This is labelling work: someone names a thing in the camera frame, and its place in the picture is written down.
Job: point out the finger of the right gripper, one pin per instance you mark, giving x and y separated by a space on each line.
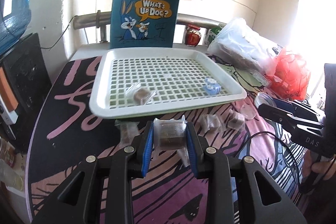
300 110
292 124

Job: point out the black speaker cabinet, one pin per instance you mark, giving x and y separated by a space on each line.
27 76

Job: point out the teal Bugs Bunny tote bag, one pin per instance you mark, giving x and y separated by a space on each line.
143 23

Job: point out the blue water jug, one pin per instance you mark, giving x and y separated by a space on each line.
15 17

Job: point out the red lidded jar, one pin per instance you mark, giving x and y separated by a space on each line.
192 35

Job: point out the white perforated plastic tray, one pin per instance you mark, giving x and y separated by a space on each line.
177 75

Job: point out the brown cube packet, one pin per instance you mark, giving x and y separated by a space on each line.
210 123
236 120
128 130
139 95
170 135

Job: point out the green white box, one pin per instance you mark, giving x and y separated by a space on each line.
213 33

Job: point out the white power adapter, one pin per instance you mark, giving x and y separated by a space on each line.
9 117

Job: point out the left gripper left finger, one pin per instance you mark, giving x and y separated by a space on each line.
78 198

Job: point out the clear plastic bag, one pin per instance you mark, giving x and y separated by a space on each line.
239 45

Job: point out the clear round dish lid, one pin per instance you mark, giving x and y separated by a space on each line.
248 112

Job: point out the blue flower clip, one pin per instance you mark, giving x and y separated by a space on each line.
211 86

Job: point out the person's right hand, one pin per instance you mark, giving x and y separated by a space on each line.
326 168

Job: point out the red plastic bag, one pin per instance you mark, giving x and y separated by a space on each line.
289 76

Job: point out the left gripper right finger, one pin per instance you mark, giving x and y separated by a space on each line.
260 198

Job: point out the colourful cartoon blanket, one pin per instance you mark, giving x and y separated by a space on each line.
66 132

